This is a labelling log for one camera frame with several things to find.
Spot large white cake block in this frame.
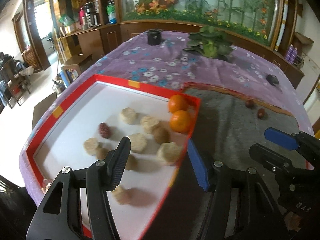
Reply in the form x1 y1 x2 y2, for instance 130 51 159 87
129 133 148 153

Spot dark red jujube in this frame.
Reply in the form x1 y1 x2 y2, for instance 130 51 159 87
245 100 254 109
257 108 265 119

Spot hexagonal beige cake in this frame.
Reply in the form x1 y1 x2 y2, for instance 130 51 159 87
157 142 183 165

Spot beige cake cube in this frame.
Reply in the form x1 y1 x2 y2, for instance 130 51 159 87
119 107 137 125

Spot square beige cake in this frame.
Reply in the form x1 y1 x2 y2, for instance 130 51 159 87
140 115 160 133

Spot orange mandarin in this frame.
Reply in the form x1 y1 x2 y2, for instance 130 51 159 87
169 110 192 133
168 94 189 113

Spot person right hand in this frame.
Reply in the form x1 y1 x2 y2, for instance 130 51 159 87
284 212 302 232

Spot beige cake in tray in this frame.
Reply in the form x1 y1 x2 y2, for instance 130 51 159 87
83 138 101 155

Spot red white tray box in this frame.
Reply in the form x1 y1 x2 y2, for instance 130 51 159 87
24 74 201 239

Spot grey felt mat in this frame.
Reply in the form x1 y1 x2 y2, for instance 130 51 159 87
144 87 306 239

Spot small black device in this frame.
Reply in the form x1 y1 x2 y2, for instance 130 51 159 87
265 74 279 86

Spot purple spray cans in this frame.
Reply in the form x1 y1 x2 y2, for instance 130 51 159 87
285 44 298 64

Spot purple floral tablecloth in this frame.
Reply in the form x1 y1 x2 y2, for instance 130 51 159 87
18 29 316 205

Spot wooden chair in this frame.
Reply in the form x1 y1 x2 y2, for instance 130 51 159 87
1 59 30 106

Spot green leafy vegetable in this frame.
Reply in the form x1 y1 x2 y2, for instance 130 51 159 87
183 25 234 60

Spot decorative floral glass panel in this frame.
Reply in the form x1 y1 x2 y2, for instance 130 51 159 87
121 0 279 46

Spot black cylindrical container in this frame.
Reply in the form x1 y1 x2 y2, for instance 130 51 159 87
146 29 162 46

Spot black coffee thermos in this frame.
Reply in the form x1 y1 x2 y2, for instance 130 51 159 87
84 2 98 27

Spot pink bottle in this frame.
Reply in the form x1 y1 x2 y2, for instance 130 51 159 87
79 7 85 26

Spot green blue water bottle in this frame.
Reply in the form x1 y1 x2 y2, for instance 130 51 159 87
106 1 117 24

